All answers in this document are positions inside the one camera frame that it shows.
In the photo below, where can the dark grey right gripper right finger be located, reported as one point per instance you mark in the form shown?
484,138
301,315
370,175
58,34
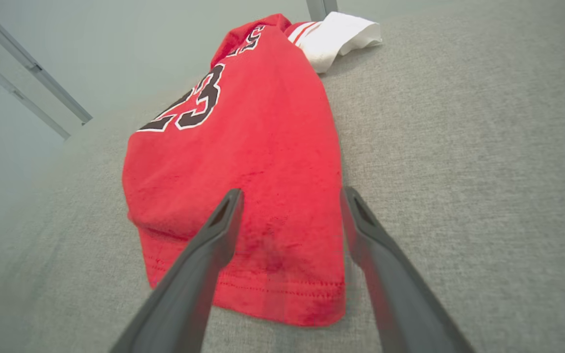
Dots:
395,289

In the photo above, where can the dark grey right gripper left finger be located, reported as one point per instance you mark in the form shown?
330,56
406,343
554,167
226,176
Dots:
189,274

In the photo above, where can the red number 23 jersey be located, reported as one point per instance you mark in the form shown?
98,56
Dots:
263,157

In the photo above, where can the grey fabric sofa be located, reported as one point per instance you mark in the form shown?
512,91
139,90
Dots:
459,147

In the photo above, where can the grey metal frame post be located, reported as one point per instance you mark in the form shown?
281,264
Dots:
318,9

